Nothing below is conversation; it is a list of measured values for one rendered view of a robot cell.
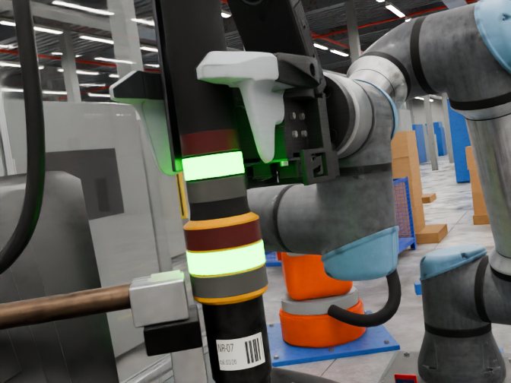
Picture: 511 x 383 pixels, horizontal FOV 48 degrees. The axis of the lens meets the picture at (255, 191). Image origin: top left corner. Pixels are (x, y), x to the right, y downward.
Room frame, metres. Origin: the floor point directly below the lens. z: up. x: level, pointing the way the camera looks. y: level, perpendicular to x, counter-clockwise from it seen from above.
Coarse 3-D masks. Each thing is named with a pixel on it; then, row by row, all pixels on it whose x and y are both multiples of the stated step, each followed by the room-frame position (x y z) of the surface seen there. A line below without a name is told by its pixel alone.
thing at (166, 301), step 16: (144, 288) 0.30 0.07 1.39; (160, 288) 0.30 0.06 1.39; (176, 288) 0.30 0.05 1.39; (144, 304) 0.30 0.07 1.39; (160, 304) 0.30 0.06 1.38; (176, 304) 0.30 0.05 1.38; (144, 320) 0.30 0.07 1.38; (160, 320) 0.30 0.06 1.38; (176, 320) 0.30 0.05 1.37; (192, 320) 0.30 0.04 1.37; (144, 336) 0.30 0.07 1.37; (160, 336) 0.30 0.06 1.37; (176, 336) 0.30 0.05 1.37; (192, 336) 0.30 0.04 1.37; (160, 352) 0.30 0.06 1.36; (176, 352) 0.30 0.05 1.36; (192, 352) 0.30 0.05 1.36; (176, 368) 0.30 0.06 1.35; (192, 368) 0.30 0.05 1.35
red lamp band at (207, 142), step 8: (232, 128) 0.31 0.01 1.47; (184, 136) 0.31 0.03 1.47; (192, 136) 0.31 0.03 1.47; (200, 136) 0.31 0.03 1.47; (208, 136) 0.30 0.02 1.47; (216, 136) 0.31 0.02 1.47; (224, 136) 0.31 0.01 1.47; (232, 136) 0.31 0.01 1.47; (184, 144) 0.31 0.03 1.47; (192, 144) 0.31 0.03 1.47; (200, 144) 0.31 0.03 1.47; (208, 144) 0.30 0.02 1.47; (216, 144) 0.31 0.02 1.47; (224, 144) 0.31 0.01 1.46; (232, 144) 0.31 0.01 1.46; (184, 152) 0.31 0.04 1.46; (192, 152) 0.31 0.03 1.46; (200, 152) 0.31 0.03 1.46; (208, 152) 0.30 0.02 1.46
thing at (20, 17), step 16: (16, 0) 0.31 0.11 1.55; (16, 16) 0.31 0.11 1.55; (32, 16) 0.31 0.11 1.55; (16, 32) 0.31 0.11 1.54; (32, 32) 0.31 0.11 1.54; (32, 48) 0.31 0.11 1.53; (32, 64) 0.31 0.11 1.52; (32, 80) 0.31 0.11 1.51; (32, 96) 0.31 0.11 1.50; (32, 112) 0.31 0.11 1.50; (32, 128) 0.31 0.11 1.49; (32, 144) 0.30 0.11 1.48; (32, 160) 0.30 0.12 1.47; (32, 176) 0.30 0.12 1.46; (32, 192) 0.30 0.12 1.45; (32, 208) 0.30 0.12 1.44; (32, 224) 0.31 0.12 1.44; (16, 240) 0.30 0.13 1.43; (0, 256) 0.30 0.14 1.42; (16, 256) 0.30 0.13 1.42; (0, 272) 0.30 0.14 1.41
